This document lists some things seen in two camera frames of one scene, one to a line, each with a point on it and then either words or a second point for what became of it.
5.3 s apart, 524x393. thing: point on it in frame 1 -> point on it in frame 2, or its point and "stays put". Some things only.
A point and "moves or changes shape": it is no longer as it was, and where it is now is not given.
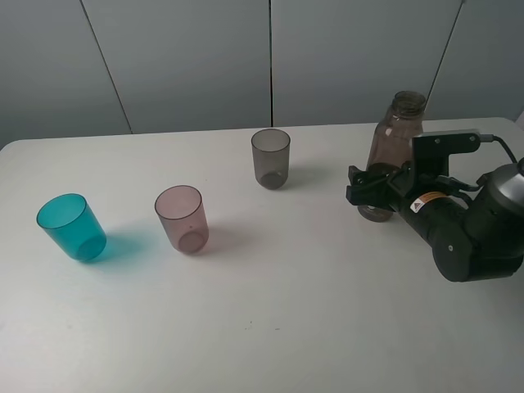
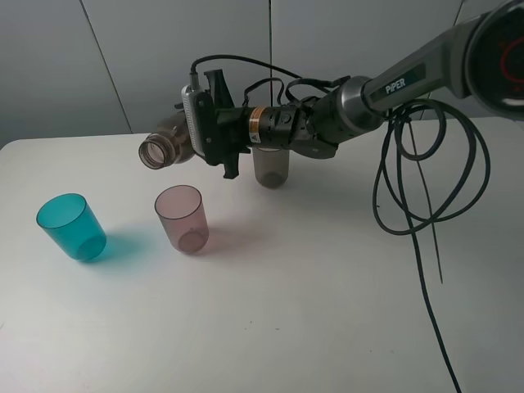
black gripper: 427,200 -> 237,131
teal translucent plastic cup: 68,219 stays put
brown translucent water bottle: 391,142 moves or changes shape
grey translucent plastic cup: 271,157 stays put
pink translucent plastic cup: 181,213 stays put
